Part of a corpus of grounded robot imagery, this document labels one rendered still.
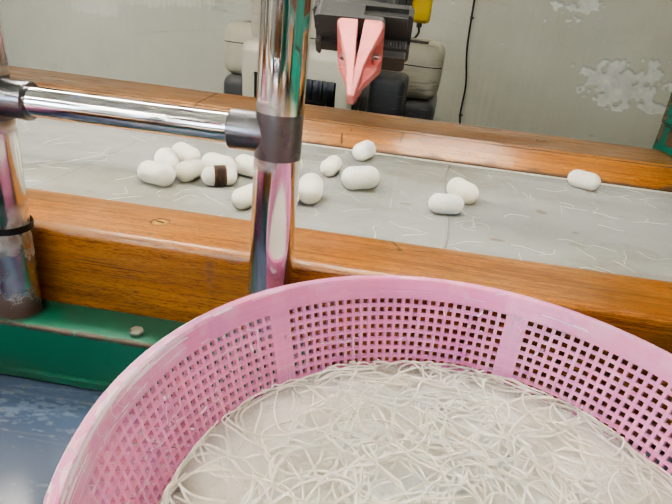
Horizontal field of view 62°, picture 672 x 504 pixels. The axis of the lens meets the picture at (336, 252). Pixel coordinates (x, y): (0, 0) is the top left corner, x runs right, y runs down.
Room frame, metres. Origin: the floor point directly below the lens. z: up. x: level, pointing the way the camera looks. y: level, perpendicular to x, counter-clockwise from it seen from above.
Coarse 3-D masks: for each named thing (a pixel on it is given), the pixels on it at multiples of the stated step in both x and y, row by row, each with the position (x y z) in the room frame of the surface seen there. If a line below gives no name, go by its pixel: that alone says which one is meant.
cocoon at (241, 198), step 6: (246, 186) 0.42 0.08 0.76; (234, 192) 0.41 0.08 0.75; (240, 192) 0.41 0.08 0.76; (246, 192) 0.41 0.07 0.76; (234, 198) 0.41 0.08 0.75; (240, 198) 0.41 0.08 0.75; (246, 198) 0.41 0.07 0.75; (234, 204) 0.41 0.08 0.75; (240, 204) 0.41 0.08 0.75; (246, 204) 0.41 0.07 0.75
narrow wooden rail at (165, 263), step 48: (48, 192) 0.34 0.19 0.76; (48, 240) 0.29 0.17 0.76; (96, 240) 0.29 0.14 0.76; (144, 240) 0.29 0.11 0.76; (192, 240) 0.29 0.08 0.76; (240, 240) 0.30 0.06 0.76; (336, 240) 0.32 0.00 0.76; (384, 240) 0.33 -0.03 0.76; (48, 288) 0.29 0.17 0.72; (96, 288) 0.29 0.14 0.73; (144, 288) 0.29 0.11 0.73; (192, 288) 0.28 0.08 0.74; (240, 288) 0.28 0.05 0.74; (528, 288) 0.28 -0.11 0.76; (576, 288) 0.29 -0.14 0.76; (624, 288) 0.30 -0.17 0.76; (480, 336) 0.27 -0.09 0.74; (624, 384) 0.26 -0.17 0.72
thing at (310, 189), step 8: (304, 176) 0.45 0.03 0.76; (312, 176) 0.45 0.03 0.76; (304, 184) 0.44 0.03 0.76; (312, 184) 0.44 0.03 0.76; (320, 184) 0.44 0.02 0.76; (304, 192) 0.43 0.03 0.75; (312, 192) 0.43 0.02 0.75; (320, 192) 0.44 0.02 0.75; (304, 200) 0.43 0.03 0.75; (312, 200) 0.43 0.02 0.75
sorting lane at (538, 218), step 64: (64, 128) 0.59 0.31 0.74; (64, 192) 0.41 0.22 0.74; (128, 192) 0.42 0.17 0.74; (192, 192) 0.44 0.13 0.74; (384, 192) 0.50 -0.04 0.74; (512, 192) 0.54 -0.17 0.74; (576, 192) 0.57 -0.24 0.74; (640, 192) 0.60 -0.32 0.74; (512, 256) 0.38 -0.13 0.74; (576, 256) 0.39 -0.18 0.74; (640, 256) 0.41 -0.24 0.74
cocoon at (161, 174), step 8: (144, 168) 0.44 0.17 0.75; (152, 168) 0.44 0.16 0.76; (160, 168) 0.44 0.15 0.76; (168, 168) 0.44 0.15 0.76; (144, 176) 0.44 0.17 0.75; (152, 176) 0.44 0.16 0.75; (160, 176) 0.44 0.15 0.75; (168, 176) 0.44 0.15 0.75; (160, 184) 0.44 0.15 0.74; (168, 184) 0.44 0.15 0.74
